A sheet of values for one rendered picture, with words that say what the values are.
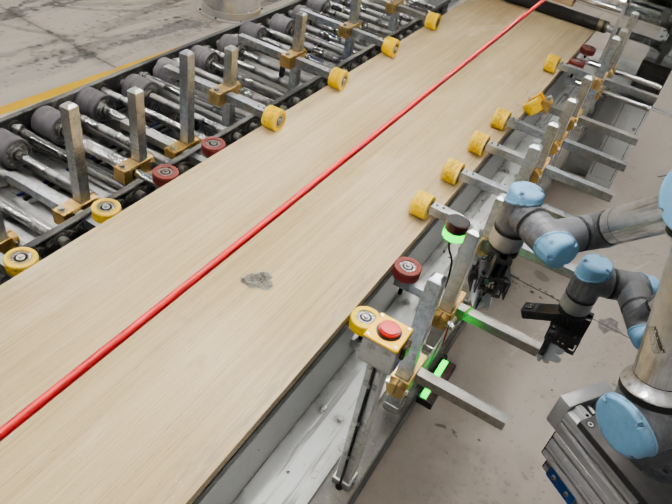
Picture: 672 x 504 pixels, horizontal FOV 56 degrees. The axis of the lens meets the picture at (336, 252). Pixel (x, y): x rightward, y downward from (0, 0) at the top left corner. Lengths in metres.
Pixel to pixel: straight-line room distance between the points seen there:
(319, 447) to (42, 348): 0.71
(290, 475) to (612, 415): 0.80
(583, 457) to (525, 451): 1.16
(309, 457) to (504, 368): 1.41
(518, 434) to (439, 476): 0.41
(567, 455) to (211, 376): 0.82
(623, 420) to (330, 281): 0.83
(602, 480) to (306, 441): 0.71
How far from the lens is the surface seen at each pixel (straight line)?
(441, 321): 1.73
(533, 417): 2.78
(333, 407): 1.77
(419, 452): 2.51
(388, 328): 1.14
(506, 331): 1.77
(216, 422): 1.38
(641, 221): 1.29
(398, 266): 1.77
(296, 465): 1.66
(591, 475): 1.52
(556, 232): 1.30
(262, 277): 1.66
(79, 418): 1.41
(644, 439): 1.18
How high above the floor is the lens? 2.05
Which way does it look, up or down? 40 degrees down
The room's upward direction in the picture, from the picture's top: 11 degrees clockwise
